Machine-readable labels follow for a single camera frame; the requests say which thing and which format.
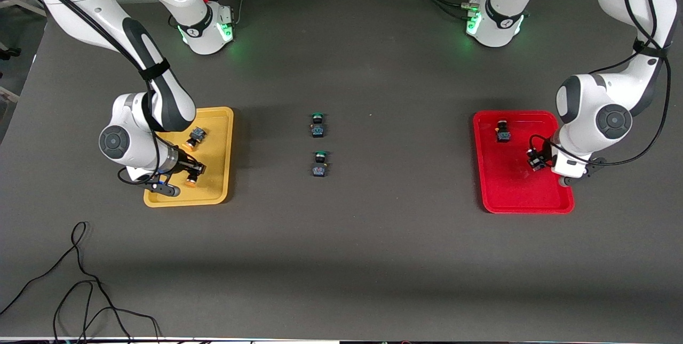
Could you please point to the red plastic tray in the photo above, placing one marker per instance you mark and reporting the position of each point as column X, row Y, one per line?
column 507, row 184

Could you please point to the yellow plastic tray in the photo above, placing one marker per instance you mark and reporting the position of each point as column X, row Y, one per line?
column 219, row 136

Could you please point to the green push button switch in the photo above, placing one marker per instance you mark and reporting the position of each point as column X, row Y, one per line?
column 318, row 126
column 319, row 165

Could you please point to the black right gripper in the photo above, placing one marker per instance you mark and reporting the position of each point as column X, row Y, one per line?
column 185, row 161

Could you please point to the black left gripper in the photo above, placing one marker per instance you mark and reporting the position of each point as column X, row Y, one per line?
column 540, row 158

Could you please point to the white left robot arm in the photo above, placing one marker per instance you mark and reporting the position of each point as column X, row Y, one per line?
column 592, row 114

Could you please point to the yellow push button switch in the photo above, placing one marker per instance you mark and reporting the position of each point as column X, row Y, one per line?
column 191, row 180
column 195, row 137

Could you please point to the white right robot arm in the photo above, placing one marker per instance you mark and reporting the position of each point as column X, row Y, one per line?
column 106, row 18

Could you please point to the red push button switch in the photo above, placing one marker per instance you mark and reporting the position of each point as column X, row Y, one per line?
column 502, row 132
column 535, row 162

